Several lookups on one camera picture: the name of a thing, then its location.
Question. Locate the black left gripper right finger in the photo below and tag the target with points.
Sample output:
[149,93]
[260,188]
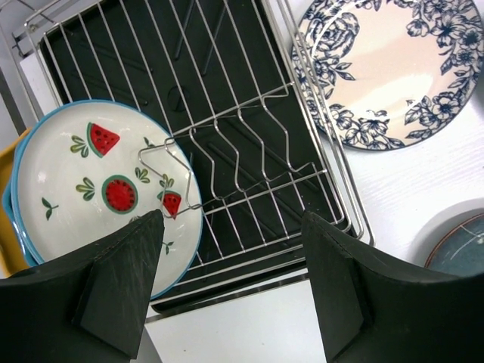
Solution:
[374,307]

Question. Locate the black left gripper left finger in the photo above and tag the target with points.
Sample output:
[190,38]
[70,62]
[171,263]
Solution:
[89,305]

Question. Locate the yellow plate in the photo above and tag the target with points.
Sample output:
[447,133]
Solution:
[12,260]

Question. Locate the dark teal blossom plate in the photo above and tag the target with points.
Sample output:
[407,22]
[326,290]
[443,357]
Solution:
[460,251]

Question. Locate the blue polka dot plate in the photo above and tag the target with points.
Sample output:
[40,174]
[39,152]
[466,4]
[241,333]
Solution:
[6,204]

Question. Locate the white watermelon plate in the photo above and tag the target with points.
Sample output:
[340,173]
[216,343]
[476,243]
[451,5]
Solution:
[91,167]

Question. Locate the blue floral rim plate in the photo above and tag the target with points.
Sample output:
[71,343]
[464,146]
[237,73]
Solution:
[384,75]

